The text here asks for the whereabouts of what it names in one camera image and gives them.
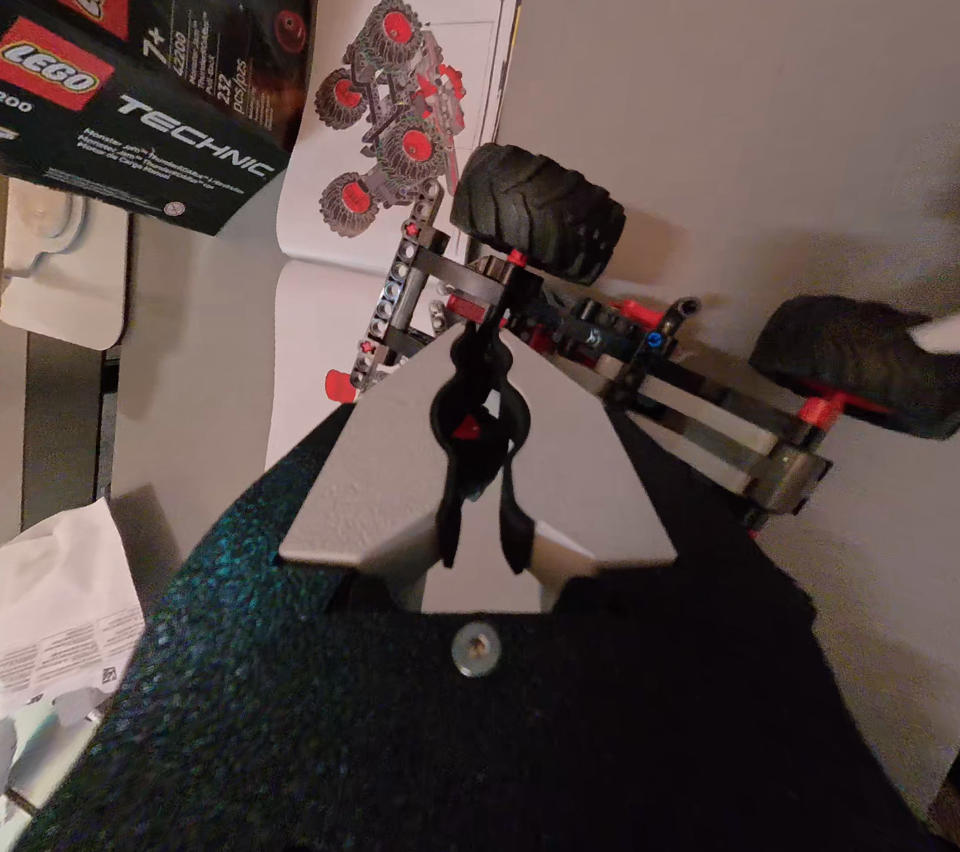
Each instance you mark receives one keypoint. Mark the open instruction booklet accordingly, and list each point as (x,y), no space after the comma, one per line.
(465,5)

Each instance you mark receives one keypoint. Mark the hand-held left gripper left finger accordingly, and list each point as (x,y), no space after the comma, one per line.
(352,492)

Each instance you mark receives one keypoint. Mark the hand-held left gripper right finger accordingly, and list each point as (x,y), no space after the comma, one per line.
(600,492)

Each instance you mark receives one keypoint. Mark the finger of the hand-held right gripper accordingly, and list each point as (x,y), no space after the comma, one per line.
(941,335)

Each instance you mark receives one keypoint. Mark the folded white paper leaflet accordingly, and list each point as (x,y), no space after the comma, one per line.
(60,604)

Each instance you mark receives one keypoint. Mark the grey desk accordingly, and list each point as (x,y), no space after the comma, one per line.
(712,80)

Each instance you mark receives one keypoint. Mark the white board stand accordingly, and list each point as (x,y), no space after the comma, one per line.
(67,282)

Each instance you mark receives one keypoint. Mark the black axle with red bush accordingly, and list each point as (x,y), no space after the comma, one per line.
(516,258)

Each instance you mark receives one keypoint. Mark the small black wheel red hub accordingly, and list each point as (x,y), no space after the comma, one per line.
(480,455)
(536,211)

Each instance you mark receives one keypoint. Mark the toy brick monster truck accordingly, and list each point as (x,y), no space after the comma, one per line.
(712,410)

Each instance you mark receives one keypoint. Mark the black toy set box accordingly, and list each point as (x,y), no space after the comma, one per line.
(150,117)

